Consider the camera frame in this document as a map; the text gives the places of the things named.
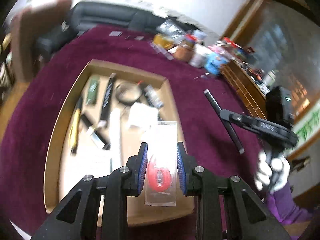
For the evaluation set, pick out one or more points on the clear jar red lid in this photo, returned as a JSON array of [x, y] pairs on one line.
[[228, 42]]

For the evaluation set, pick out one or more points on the brown chair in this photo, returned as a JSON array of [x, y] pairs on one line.
[[32, 37]]

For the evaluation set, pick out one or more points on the white plastic jar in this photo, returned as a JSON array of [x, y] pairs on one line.
[[198, 57]]

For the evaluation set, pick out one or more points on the person's right forearm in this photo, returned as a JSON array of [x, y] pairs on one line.
[[285, 205]]

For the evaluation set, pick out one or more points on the wooden glass cabinet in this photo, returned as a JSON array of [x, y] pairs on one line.
[[270, 55]]

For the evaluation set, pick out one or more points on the black marker red cap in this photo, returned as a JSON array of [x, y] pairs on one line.
[[142, 85]]

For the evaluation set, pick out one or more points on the black marker white cap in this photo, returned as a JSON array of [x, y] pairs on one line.
[[108, 97]]

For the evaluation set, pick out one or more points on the long black pen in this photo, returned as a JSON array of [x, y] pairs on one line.
[[225, 120]]

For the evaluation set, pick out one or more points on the clear blue pen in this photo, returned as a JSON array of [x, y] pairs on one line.
[[153, 96]]

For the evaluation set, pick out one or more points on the white kettle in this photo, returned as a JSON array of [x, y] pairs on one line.
[[271, 77]]

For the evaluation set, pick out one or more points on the clear jar blue label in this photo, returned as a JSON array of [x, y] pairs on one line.
[[215, 62]]

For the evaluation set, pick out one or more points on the black tube gold band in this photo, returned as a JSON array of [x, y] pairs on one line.
[[96, 132]]

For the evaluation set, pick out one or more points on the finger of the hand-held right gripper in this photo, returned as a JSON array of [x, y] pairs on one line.
[[250, 122]]

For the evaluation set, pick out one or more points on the orange tin can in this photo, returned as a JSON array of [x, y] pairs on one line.
[[185, 51]]

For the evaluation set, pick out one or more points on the white tube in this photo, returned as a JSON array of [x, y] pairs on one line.
[[115, 130]]

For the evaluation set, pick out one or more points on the black leather sofa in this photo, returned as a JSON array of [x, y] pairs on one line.
[[100, 15]]

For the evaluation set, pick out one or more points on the green tube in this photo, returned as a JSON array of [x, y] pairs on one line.
[[92, 91]]

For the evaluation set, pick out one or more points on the person's right hand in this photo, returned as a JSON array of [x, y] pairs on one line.
[[275, 175]]

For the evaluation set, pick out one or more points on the white power bank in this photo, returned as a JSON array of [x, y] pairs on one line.
[[142, 115]]

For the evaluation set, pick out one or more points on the yellow tape roll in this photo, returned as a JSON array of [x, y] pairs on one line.
[[162, 41]]

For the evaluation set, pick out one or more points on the clear case red insert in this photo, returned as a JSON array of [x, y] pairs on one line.
[[161, 172]]

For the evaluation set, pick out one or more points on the cardboard box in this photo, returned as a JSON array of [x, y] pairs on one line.
[[150, 212]]

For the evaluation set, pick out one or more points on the black tape roll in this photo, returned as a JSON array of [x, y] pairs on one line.
[[127, 92]]

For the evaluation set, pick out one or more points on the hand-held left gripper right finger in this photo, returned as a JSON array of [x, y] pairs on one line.
[[180, 167]]

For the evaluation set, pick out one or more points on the yellow black pen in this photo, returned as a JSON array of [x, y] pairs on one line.
[[75, 125]]

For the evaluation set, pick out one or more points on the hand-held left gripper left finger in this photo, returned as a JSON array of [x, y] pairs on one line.
[[143, 165]]

